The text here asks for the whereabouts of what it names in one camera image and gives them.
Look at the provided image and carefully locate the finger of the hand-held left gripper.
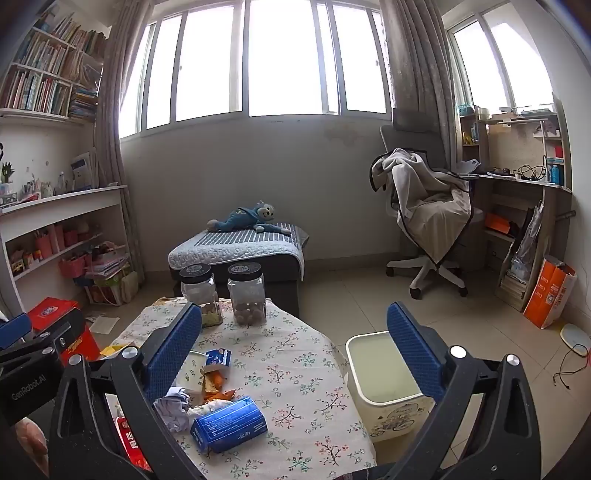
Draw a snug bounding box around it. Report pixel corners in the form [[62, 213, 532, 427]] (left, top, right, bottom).
[[0, 310, 86, 365]]

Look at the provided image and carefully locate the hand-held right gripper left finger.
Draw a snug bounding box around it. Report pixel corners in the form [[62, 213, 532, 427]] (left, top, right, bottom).
[[48, 302, 206, 480]]

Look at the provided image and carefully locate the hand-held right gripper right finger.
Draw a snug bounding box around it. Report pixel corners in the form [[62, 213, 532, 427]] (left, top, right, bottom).
[[387, 302, 542, 480]]

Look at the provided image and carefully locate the cream plastic waste bin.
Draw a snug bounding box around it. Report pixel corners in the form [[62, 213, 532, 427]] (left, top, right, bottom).
[[345, 331, 437, 444]]

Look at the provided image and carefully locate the blue white drink carton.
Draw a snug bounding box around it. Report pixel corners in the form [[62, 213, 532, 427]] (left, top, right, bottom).
[[204, 348, 232, 377]]

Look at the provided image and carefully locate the orange peel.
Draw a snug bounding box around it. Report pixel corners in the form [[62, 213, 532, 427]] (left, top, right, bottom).
[[203, 369, 237, 400]]

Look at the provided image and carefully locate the pale wrapper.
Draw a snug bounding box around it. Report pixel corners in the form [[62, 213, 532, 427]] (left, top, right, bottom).
[[187, 398, 234, 420]]

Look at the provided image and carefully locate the blue cardboard box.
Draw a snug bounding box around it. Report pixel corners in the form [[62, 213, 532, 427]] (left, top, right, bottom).
[[190, 396, 269, 454]]

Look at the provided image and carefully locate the red white snack packet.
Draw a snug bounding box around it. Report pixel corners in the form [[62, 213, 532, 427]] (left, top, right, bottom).
[[115, 415, 153, 472]]

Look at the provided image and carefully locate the person's left hand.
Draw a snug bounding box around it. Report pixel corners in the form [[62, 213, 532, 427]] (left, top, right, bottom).
[[14, 416, 50, 478]]

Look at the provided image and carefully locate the red gift box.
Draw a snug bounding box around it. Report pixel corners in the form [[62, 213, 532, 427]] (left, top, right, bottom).
[[28, 298, 100, 365]]

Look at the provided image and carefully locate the plastic jar of pale nuts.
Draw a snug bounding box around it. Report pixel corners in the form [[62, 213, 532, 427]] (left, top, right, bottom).
[[179, 264, 224, 328]]

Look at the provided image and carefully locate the white paper sheet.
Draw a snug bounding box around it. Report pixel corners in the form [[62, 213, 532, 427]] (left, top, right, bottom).
[[88, 315, 120, 334]]

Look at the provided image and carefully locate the white tote bag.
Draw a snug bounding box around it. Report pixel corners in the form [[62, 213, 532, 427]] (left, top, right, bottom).
[[85, 270, 139, 305]]

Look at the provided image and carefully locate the pink storage basket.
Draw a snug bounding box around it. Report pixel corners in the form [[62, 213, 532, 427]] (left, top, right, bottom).
[[58, 256, 88, 278]]

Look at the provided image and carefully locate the grey office chair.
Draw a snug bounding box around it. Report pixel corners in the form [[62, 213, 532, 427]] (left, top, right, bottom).
[[379, 108, 485, 301]]

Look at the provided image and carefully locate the plastic jar of brown nuts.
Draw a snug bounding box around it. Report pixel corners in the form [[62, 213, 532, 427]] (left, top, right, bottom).
[[226, 261, 267, 328]]

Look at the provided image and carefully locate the pile of papers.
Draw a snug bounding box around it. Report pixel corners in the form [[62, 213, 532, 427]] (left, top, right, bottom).
[[85, 251, 131, 280]]

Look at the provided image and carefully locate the floral tablecloth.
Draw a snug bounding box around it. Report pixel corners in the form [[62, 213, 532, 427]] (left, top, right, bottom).
[[104, 298, 377, 480]]

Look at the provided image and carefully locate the stack of books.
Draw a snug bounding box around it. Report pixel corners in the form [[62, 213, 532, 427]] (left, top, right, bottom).
[[499, 272, 532, 301]]

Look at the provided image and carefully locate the striped quilted cover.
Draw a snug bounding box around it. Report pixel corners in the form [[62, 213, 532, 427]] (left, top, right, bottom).
[[167, 223, 311, 282]]

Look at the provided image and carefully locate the dark grey ottoman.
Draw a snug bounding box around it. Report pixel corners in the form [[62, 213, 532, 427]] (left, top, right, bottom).
[[170, 224, 311, 319]]

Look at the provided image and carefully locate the low white shelf unit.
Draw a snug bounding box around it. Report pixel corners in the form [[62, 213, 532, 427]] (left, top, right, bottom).
[[0, 185, 130, 319]]

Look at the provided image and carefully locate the orange paper bag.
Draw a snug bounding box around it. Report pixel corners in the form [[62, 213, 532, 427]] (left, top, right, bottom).
[[523, 256, 578, 330]]

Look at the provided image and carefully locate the blue plush monkey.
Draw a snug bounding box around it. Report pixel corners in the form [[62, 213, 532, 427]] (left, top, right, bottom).
[[206, 200, 293, 237]]

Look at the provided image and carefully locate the orange box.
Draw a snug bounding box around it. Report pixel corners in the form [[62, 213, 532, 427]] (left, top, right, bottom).
[[484, 212, 512, 235]]

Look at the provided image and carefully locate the beige blanket with dark trim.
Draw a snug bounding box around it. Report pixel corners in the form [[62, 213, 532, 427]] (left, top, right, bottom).
[[369, 148, 474, 278]]

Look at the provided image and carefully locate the silver plastic bag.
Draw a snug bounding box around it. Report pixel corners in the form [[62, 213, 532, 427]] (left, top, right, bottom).
[[510, 200, 546, 278]]

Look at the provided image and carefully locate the white bathroom scale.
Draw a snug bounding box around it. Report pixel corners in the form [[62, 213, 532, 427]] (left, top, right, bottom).
[[560, 323, 591, 357]]

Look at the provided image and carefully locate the white blue desk calendar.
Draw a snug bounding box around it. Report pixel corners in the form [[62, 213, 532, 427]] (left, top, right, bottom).
[[70, 152, 96, 191]]

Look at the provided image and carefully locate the beige patterned curtain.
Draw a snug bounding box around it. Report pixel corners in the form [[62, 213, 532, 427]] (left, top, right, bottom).
[[379, 0, 458, 176], [95, 0, 153, 284]]

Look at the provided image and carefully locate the wooden corner desk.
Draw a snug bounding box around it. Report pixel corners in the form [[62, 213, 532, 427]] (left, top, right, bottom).
[[457, 92, 575, 312]]

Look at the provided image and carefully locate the narrow side window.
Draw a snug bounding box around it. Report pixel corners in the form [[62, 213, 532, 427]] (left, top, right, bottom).
[[445, 0, 555, 114]]

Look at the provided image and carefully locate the wide bay window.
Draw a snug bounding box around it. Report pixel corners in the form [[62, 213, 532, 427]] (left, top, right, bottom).
[[117, 0, 393, 139]]

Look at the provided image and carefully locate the black cable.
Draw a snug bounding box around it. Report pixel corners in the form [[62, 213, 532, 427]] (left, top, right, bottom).
[[551, 346, 591, 388]]

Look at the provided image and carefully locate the white wall bookshelf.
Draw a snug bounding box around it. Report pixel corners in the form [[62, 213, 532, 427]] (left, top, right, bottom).
[[0, 0, 109, 123]]

